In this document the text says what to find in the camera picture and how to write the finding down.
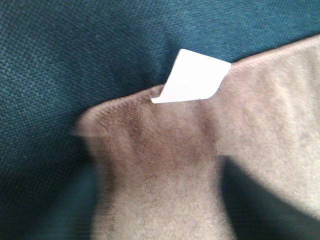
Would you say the brown microfiber towel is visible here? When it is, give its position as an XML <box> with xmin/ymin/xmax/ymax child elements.
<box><xmin>76</xmin><ymin>35</ymin><xmax>320</xmax><ymax>240</ymax></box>

